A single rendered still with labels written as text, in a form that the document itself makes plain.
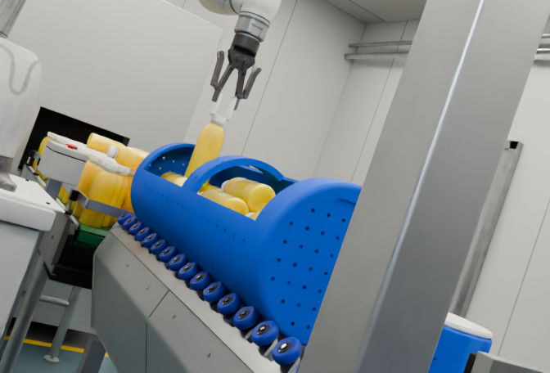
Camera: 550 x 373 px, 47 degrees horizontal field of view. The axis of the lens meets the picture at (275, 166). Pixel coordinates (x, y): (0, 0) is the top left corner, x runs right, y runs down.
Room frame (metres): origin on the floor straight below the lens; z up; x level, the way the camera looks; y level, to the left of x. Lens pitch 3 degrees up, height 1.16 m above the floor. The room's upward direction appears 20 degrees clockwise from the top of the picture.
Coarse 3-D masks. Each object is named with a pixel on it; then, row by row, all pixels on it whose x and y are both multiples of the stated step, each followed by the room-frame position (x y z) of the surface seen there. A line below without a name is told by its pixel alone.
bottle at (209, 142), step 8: (208, 128) 1.72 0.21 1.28; (216, 128) 1.72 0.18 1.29; (200, 136) 1.73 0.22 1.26; (208, 136) 1.72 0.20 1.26; (216, 136) 1.72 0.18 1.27; (200, 144) 1.72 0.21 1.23; (208, 144) 1.72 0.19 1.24; (216, 144) 1.72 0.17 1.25; (192, 152) 1.74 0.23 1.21; (200, 152) 1.72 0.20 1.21; (208, 152) 1.72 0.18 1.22; (216, 152) 1.73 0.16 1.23; (192, 160) 1.73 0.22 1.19; (200, 160) 1.72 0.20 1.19; (208, 160) 1.72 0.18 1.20; (192, 168) 1.72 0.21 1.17; (184, 176) 1.74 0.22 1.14
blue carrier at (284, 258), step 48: (192, 144) 1.78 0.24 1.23; (144, 192) 1.65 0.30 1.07; (192, 192) 1.35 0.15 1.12; (288, 192) 1.06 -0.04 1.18; (336, 192) 1.05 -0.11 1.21; (192, 240) 1.30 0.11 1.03; (240, 240) 1.08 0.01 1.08; (288, 240) 1.02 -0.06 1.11; (336, 240) 1.06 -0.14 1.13; (240, 288) 1.10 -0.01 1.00; (288, 288) 1.04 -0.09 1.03; (288, 336) 1.05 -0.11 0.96
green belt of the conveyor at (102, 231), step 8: (32, 168) 3.23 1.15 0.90; (80, 224) 1.89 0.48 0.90; (80, 232) 1.87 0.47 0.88; (88, 232) 1.89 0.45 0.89; (96, 232) 1.90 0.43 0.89; (104, 232) 1.92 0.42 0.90; (72, 240) 1.92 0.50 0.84; (80, 240) 1.88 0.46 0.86; (88, 240) 1.89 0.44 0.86; (96, 240) 1.89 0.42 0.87; (88, 248) 1.91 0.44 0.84; (96, 248) 1.90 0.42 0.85
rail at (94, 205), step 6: (90, 204) 1.90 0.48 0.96; (96, 204) 1.90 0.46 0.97; (102, 204) 1.91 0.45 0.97; (108, 204) 1.92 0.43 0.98; (96, 210) 1.91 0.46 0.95; (102, 210) 1.91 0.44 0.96; (108, 210) 1.92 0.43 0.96; (114, 210) 1.93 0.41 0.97; (120, 210) 1.94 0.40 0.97; (126, 210) 1.95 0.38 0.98; (114, 216) 1.93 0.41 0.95; (132, 216) 1.96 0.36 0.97
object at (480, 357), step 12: (468, 360) 0.72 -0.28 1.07; (480, 360) 0.70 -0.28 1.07; (492, 360) 0.69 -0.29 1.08; (504, 360) 0.70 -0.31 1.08; (468, 372) 0.72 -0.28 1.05; (480, 372) 0.69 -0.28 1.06; (492, 372) 0.69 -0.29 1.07; (504, 372) 0.69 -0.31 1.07; (516, 372) 0.70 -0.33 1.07; (528, 372) 0.71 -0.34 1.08; (540, 372) 0.72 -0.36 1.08
